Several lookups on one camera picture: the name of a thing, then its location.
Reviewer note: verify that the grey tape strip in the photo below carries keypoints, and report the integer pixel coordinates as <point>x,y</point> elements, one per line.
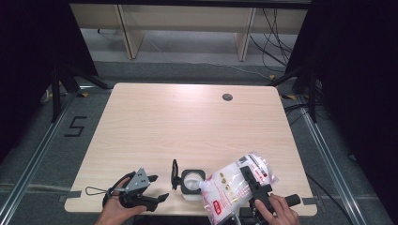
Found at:
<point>70,195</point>

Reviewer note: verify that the grey round table grommet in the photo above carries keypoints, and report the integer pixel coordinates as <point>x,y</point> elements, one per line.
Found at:
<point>227,97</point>

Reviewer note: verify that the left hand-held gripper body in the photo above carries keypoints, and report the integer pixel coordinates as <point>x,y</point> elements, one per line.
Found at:
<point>137,182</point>

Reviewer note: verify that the beige wooden shelf unit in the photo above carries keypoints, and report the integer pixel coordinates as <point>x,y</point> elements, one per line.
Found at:
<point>187,17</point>

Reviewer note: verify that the glass jar with black lid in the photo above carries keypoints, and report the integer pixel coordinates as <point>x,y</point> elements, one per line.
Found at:
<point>187,187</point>

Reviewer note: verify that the black metal stand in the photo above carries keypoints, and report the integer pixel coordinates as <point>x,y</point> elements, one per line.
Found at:
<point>56,93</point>
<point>312,93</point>

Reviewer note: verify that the person's left hand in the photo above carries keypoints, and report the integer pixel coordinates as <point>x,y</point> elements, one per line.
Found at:
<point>112,212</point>

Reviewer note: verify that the red and white pouch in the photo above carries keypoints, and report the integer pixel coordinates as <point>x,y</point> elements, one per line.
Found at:
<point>225,190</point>

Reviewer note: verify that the aluminium floor rail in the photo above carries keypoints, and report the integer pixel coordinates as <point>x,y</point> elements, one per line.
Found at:
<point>325,159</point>
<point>37,156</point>

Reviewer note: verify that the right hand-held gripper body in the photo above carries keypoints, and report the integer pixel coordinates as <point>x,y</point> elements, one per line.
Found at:
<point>260,190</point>

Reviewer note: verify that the black curtain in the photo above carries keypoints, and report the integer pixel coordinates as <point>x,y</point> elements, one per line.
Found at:
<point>359,78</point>
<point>31,47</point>

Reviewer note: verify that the person's right hand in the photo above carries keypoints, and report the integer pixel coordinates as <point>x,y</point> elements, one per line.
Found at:
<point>281,215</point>

